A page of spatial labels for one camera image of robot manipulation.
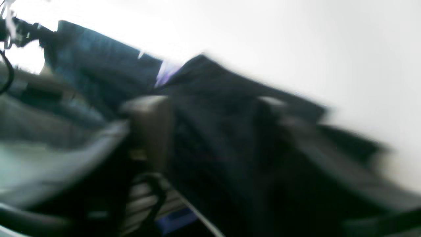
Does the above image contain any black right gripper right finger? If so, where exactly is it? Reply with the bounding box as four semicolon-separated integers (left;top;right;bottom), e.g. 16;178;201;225
258;96;420;237

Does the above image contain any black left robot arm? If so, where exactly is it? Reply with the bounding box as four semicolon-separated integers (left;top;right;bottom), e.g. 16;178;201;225
0;0;57;50

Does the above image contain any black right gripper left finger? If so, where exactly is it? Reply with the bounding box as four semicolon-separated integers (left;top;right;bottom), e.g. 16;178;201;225
1;96;173;237

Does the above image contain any black T-shirt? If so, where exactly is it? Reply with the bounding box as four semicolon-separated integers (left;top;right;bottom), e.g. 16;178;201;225
39;20;388;237

